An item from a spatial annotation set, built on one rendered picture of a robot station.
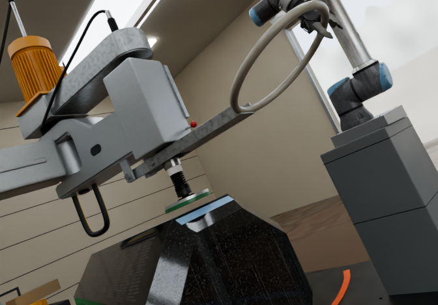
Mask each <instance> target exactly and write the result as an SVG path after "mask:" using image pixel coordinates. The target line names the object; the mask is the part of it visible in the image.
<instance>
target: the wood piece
mask: <svg viewBox="0 0 438 305"><path fill-rule="evenodd" d="M59 289H61V286H60V284H59V280H58V279H55V280H52V281H50V282H48V283H45V284H44V285H41V286H40V287H37V288H35V289H33V290H31V291H29V292H27V293H25V294H22V295H20V296H18V297H16V298H14V299H12V300H10V301H8V302H6V303H5V304H6V305H30V304H32V303H34V302H36V301H38V300H40V299H42V298H44V297H46V296H48V295H49V294H51V293H53V292H55V291H57V290H59Z"/></svg>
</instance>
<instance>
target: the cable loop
mask: <svg viewBox="0 0 438 305"><path fill-rule="evenodd" d="M91 186H92V188H93V191H94V193H95V196H96V199H97V201H98V204H99V207H100V210H101V212H102V216H103V219H104V227H103V228H102V229H101V230H99V231H96V232H94V231H93V230H92V229H91V228H90V226H89V224H88V222H87V219H86V217H85V215H84V212H83V209H82V207H81V204H80V201H79V199H78V196H73V197H72V200H73V202H74V206H75V208H76V211H77V213H78V216H79V218H80V221H81V224H82V226H83V228H84V230H85V232H86V233H87V234H88V235H89V236H90V237H99V236H101V235H103V234H104V233H105V232H106V231H107V230H108V229H109V227H110V218H109V214H108V210H107V208H106V205H105V203H104V200H103V197H102V194H101V193H100V190H99V187H98V185H97V183H95V184H92V185H91Z"/></svg>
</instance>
